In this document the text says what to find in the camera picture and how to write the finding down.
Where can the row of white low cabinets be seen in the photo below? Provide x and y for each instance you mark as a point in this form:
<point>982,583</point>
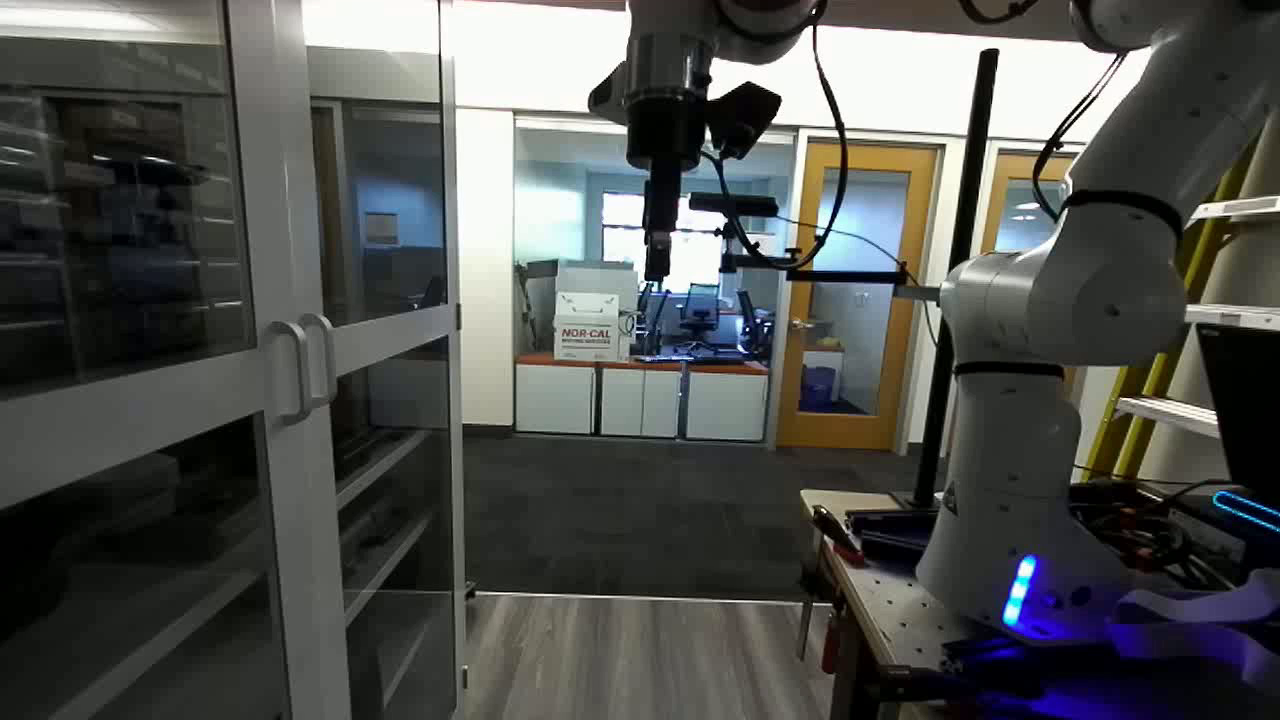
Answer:
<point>640,400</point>

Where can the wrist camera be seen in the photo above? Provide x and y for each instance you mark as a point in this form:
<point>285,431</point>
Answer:
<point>742,115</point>

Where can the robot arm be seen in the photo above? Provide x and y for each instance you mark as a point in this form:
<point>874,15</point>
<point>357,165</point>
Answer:
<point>1080,300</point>

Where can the black office chair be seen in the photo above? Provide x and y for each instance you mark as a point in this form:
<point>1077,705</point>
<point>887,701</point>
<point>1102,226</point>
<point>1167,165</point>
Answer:
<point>702,312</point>

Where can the black monitor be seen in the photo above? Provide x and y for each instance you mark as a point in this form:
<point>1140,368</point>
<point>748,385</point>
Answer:
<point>1245,410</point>

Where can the narrow glass cabinet door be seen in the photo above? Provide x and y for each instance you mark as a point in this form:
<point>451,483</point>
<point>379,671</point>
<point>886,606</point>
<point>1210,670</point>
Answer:
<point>395,330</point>

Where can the camera on mount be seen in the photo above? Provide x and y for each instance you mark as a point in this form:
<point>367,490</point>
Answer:
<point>960,250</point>

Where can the yellow ladder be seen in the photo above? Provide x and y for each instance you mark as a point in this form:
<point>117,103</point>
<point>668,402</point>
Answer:
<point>1150,390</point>

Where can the window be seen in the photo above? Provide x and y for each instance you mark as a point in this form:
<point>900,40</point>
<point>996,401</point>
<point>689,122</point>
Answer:
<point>620,235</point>

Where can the blue bin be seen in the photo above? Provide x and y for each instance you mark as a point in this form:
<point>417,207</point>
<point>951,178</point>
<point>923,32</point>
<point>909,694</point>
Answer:
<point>818,386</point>

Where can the stack of white boxes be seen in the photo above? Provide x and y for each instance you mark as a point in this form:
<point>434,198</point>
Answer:
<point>588,320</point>

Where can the wooden door with glass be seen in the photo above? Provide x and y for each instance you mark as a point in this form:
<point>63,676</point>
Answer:
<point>1000,210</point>
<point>890,300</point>

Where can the black flat box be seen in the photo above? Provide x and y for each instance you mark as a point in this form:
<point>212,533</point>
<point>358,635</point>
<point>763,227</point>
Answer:
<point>890,530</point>

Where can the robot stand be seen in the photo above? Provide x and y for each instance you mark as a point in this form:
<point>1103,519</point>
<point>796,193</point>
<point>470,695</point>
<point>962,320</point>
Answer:
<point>880,600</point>

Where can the wide glass cabinet door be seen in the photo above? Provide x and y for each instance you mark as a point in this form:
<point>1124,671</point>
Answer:
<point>130,430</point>

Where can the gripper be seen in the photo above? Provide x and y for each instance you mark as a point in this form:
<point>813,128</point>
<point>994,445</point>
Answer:
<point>664,130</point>

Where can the white glass door cabinet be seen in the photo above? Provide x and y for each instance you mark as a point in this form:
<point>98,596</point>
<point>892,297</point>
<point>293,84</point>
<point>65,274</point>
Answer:
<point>290,560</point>

